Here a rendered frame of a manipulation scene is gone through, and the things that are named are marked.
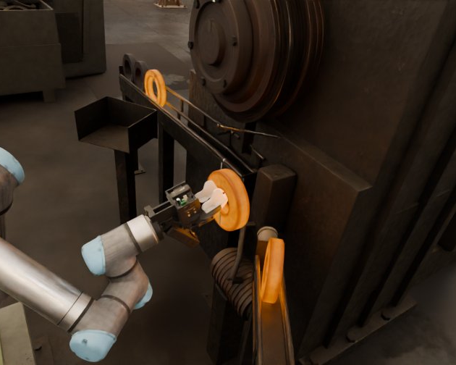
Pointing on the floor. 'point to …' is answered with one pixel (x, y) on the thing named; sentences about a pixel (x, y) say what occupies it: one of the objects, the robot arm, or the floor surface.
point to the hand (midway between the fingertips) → (227, 193)
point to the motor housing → (228, 306)
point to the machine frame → (360, 166)
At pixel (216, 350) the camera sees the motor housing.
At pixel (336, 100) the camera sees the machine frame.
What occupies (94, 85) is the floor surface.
